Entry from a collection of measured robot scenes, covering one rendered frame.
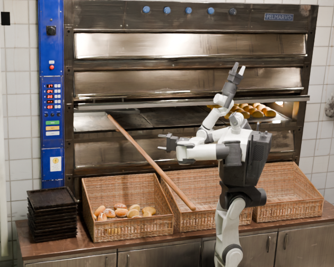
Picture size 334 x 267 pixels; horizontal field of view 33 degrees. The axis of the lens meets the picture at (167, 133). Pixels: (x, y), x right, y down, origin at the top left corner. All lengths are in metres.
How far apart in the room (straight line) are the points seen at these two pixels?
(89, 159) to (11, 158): 0.54
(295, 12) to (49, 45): 1.86
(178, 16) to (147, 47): 0.31
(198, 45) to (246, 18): 0.42
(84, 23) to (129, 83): 0.52
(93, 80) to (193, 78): 0.75
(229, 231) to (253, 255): 0.70
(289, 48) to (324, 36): 0.32
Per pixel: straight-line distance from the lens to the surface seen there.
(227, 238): 3.53
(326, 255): 4.55
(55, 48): 3.75
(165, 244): 3.84
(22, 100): 3.83
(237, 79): 3.60
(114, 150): 4.05
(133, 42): 3.90
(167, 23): 3.96
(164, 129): 4.11
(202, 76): 4.12
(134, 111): 4.47
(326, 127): 4.78
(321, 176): 4.92
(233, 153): 3.10
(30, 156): 3.94
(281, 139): 4.58
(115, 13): 3.85
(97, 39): 3.84
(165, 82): 4.02
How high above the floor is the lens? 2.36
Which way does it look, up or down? 17 degrees down
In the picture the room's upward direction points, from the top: 3 degrees clockwise
